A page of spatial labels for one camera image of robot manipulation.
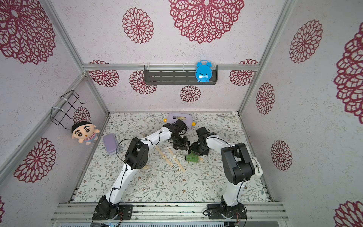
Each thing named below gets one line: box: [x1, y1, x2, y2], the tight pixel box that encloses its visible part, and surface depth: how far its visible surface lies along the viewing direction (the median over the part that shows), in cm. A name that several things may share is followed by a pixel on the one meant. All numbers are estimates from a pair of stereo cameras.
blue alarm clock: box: [195, 59, 213, 83], surface depth 90 cm
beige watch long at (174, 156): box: [168, 148, 185, 173], surface depth 95 cm
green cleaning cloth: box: [185, 153, 199, 164], surface depth 92 cm
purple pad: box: [103, 133, 119, 156], surface depth 99 cm
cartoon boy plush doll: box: [71, 121, 101, 146], surface depth 85 cm
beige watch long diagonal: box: [155, 145, 174, 168], surface depth 96 cm
